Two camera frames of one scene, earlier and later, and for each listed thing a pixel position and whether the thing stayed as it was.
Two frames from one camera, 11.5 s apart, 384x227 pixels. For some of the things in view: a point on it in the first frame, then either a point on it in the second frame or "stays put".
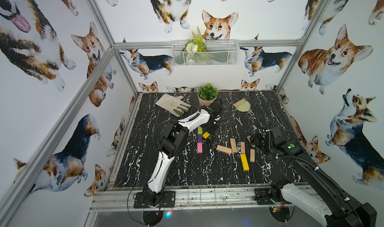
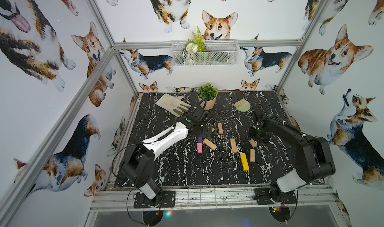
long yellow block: x=245 y=163 stays put
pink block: x=199 y=145 stays put
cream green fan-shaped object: x=243 y=106 stays put
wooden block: x=223 y=149 to x=210 y=144
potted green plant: x=206 y=94 stays put
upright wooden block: x=233 y=145 stays put
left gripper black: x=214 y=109 to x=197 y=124
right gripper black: x=256 y=138 to x=250 y=134
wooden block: x=252 y=152 stays put
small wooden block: x=242 y=147 to x=220 y=129
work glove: x=174 y=105 stays put
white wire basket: x=205 y=52 stays put
